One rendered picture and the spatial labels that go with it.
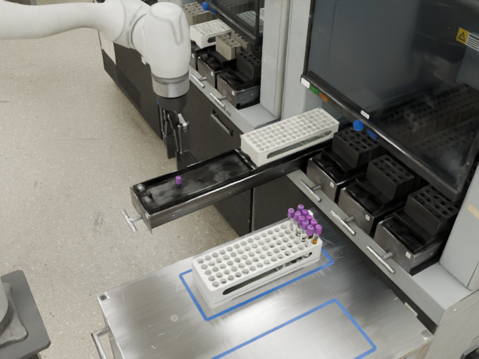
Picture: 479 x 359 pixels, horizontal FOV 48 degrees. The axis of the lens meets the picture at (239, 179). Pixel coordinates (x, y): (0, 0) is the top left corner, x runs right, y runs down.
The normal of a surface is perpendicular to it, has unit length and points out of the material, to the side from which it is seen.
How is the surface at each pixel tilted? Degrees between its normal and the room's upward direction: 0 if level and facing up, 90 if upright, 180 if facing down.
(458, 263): 90
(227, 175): 0
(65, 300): 0
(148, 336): 0
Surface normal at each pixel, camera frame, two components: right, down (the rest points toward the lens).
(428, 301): -0.86, 0.33
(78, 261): 0.02, -0.75
